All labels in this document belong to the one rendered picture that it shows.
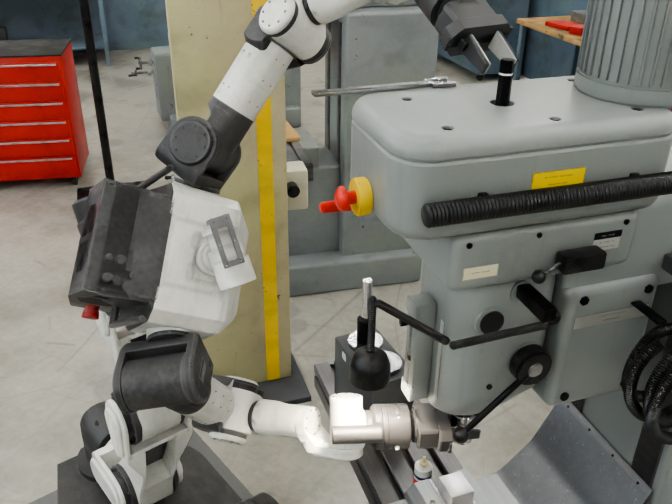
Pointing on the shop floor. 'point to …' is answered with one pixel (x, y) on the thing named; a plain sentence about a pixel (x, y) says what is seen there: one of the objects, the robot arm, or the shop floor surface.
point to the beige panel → (279, 300)
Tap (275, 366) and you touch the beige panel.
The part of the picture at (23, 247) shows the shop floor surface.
